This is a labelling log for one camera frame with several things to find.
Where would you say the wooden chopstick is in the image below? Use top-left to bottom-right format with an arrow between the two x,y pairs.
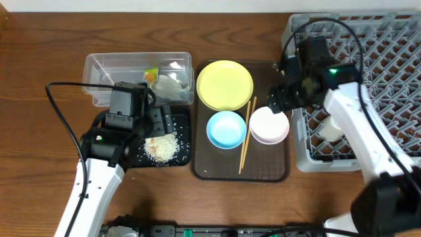
239,96 -> 257,174
238,101 -> 251,174

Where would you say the white tissue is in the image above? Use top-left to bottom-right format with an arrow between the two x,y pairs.
153,74 -> 182,101

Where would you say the grey dishwasher rack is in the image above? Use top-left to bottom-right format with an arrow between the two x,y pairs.
282,12 -> 420,172

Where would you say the yellow plate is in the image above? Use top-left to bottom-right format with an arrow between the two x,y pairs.
196,60 -> 254,111

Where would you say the green snack wrapper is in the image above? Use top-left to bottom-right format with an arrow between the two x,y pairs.
143,67 -> 159,88

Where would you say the dark brown serving tray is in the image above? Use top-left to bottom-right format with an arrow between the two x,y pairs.
191,60 -> 290,182

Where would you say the pile of rice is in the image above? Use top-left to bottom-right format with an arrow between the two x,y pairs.
144,133 -> 180,163

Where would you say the small white cup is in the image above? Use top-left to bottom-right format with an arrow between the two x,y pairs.
318,116 -> 343,142

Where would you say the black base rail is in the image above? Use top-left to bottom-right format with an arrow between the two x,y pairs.
98,215 -> 330,237

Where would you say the clear plastic waste bin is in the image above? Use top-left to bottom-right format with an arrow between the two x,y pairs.
83,52 -> 195,105

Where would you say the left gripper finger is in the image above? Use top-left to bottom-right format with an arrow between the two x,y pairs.
161,105 -> 174,134
148,107 -> 165,137

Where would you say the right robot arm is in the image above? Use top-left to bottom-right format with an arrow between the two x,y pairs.
267,36 -> 420,236

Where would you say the black waste tray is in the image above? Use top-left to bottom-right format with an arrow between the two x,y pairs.
91,107 -> 191,169

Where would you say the pink bowl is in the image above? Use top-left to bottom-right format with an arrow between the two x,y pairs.
249,107 -> 289,145

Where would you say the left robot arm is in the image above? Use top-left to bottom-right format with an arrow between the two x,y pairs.
45,82 -> 174,236

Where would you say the light blue bowl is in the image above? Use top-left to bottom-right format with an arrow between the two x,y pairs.
206,111 -> 246,149

